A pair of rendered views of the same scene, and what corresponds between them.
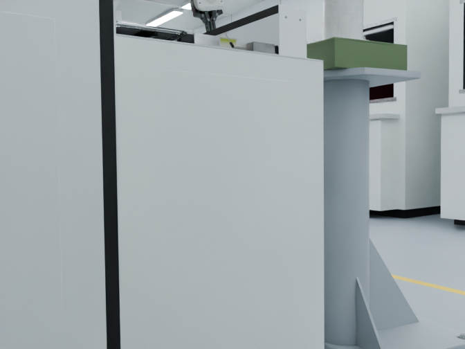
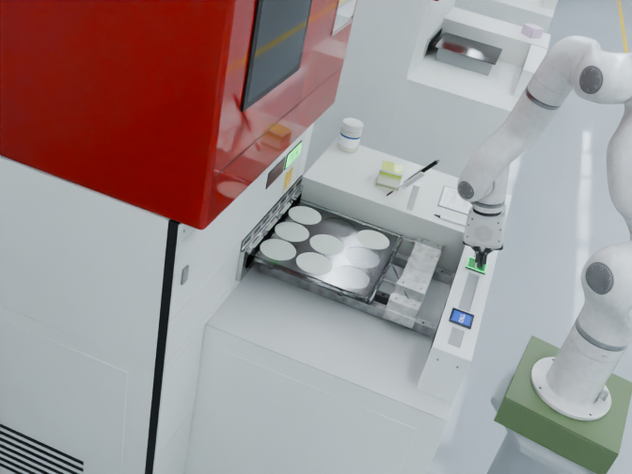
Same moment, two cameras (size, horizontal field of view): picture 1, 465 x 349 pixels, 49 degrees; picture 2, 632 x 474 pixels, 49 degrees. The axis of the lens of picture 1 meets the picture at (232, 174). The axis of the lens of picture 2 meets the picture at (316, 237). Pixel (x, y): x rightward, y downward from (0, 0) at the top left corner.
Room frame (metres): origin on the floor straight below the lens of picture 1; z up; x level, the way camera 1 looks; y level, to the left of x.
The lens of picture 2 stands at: (0.20, -0.82, 1.97)
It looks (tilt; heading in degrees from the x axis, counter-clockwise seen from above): 33 degrees down; 47
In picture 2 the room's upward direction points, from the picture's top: 13 degrees clockwise
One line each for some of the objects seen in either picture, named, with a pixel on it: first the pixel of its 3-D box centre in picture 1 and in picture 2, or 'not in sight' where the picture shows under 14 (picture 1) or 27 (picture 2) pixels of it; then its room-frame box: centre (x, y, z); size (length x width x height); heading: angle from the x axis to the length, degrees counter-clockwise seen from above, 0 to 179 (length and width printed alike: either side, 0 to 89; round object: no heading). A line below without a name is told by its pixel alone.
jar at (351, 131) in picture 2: not in sight; (350, 134); (1.70, 0.75, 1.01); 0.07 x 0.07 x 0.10
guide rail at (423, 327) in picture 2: not in sight; (344, 297); (1.31, 0.22, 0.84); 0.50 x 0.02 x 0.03; 124
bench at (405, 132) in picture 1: (349, 111); not in sight; (5.22, -1.20, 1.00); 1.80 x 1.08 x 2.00; 34
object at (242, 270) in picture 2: not in sight; (272, 229); (1.25, 0.50, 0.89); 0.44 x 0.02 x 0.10; 34
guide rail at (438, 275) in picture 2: not in sight; (371, 250); (1.54, 0.37, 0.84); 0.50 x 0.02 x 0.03; 124
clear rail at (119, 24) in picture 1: (117, 23); (306, 277); (1.20, 0.27, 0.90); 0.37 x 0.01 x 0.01; 124
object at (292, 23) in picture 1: (232, 52); (461, 310); (1.53, 0.00, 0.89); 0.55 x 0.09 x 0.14; 34
